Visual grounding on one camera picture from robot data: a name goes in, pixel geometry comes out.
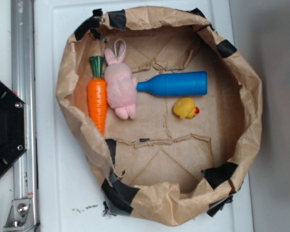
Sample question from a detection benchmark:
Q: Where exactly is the yellow rubber duck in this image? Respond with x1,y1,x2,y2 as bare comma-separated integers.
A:
173,97,200,119

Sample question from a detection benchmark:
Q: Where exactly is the pink plush bunny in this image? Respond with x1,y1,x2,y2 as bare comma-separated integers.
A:
104,39,138,120

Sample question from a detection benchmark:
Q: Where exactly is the orange plastic toy carrot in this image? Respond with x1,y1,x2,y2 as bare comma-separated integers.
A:
87,56,108,135

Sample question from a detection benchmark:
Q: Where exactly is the brown paper bag tray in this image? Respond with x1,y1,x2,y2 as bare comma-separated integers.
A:
56,6,262,226

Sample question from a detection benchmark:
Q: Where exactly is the blue plastic toy bottle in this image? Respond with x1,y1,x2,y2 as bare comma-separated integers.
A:
137,72,207,97

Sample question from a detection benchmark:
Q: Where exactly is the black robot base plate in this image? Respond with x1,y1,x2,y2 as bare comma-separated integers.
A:
0,81,27,179

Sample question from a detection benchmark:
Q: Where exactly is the aluminium extrusion rail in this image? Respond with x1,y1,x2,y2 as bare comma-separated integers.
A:
11,0,40,232

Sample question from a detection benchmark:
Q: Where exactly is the metal corner bracket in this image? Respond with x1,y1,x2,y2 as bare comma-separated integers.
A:
3,198,36,232

